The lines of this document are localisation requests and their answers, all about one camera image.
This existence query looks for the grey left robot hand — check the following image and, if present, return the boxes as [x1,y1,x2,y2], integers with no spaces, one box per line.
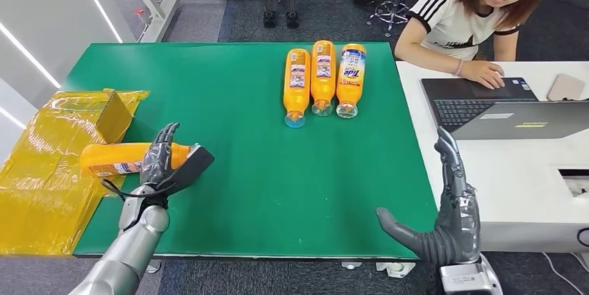
[140,121,181,188]

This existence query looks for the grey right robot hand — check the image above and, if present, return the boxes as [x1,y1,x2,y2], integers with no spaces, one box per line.
[376,127,482,267]

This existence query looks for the orange detergent bottle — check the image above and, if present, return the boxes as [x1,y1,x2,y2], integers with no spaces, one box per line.
[80,142,201,178]

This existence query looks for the orange bottle with blue cap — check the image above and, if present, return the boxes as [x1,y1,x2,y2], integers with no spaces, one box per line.
[283,49,312,128]

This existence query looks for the orange bottle with Tide label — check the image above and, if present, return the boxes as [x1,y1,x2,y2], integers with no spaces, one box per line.
[335,43,367,119]

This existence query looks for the orange bottle with clear cap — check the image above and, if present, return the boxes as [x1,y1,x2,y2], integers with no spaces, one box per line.
[310,40,337,117]

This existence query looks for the green table mat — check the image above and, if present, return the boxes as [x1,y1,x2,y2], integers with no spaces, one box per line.
[62,42,438,260]

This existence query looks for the yellow wrapped cardboard box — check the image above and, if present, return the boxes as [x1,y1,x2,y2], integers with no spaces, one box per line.
[0,89,151,257]

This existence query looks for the grey laptop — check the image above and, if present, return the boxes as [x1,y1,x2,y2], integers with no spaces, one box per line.
[421,76,589,141]

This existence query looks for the beige phone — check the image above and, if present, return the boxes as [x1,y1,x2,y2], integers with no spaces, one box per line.
[546,73,588,102]

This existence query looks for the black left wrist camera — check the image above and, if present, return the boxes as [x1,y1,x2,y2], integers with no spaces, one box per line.
[155,145,216,198]

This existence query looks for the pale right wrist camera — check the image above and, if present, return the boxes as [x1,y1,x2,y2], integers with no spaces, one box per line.
[438,255,504,295]

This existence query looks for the large metal table bracket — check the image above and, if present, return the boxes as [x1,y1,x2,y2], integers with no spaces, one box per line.
[376,261,417,279]

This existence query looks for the white cable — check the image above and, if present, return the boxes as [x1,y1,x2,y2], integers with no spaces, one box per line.
[542,252,589,295]

